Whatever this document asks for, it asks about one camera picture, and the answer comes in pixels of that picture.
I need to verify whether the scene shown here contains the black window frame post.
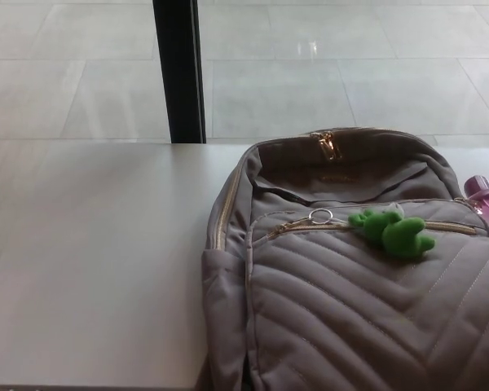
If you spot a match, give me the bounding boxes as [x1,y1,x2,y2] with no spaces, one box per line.
[152,0,207,144]

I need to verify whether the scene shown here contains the pink transparent bottle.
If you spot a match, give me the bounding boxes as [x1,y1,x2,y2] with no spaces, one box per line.
[462,174,489,237]

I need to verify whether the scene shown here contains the green plush keychain with ring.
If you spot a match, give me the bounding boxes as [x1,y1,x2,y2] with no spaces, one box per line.
[308,202,437,261]

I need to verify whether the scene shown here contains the grey quilted backpack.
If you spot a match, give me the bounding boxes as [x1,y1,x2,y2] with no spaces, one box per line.
[200,126,489,391]

